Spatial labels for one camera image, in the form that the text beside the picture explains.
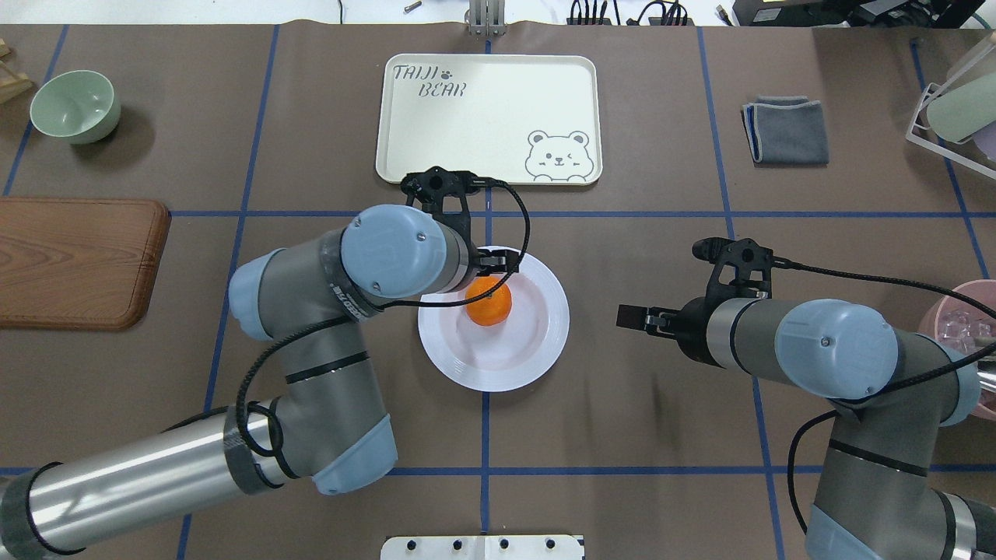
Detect camera black cable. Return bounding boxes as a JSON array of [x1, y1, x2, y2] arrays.
[[235, 180, 531, 458], [770, 259, 996, 534]]

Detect grey folded cloth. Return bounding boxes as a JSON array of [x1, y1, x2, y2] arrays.
[[742, 96, 831, 166]]

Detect metal tongs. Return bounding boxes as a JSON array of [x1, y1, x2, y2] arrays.
[[974, 352, 995, 419]]

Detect brown wooden tray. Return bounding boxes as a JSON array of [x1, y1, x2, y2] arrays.
[[1, 196, 170, 332]]

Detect left camera black cable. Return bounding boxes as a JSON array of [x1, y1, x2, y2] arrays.
[[235, 180, 531, 458]]

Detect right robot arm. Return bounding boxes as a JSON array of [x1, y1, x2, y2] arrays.
[[616, 298, 994, 559]]

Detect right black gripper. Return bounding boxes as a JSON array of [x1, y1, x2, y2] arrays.
[[616, 299, 719, 366]]

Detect black equipment at back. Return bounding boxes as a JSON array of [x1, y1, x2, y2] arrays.
[[731, 1, 986, 29]]

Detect wooden dish drying rack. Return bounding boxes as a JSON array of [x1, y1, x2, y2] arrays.
[[0, 39, 34, 105]]

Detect white wire rack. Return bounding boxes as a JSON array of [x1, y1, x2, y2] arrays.
[[906, 33, 996, 181]]

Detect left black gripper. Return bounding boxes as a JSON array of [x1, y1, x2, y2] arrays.
[[467, 249, 521, 290]]

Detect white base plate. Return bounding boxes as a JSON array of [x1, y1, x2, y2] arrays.
[[380, 534, 587, 559]]

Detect pink bowl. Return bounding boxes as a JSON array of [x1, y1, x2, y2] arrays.
[[919, 279, 995, 422]]

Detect black cables at back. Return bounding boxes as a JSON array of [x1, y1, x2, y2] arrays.
[[566, 0, 695, 27]]

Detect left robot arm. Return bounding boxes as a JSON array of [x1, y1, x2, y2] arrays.
[[2, 205, 523, 559]]

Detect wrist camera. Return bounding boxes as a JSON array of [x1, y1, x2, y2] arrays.
[[693, 237, 775, 306], [399, 166, 507, 237]]

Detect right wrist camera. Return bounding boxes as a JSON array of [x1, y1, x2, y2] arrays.
[[693, 237, 775, 306]]

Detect right camera black cable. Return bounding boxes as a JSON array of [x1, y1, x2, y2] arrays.
[[770, 259, 996, 534]]

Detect clear ice cubes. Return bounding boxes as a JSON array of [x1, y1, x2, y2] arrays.
[[936, 310, 995, 355]]

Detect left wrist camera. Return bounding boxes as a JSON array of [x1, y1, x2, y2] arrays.
[[399, 166, 507, 237]]

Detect pale green plate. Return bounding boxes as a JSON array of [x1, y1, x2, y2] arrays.
[[926, 73, 995, 142]]

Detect cream bear tray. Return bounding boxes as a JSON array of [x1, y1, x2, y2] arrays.
[[376, 53, 604, 187]]

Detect light green bowl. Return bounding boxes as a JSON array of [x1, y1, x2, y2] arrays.
[[30, 70, 121, 145]]

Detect white ribbed plate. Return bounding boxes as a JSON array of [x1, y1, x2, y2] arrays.
[[419, 253, 570, 391]]

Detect orange fruit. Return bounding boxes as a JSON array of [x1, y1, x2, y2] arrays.
[[464, 276, 513, 327]]

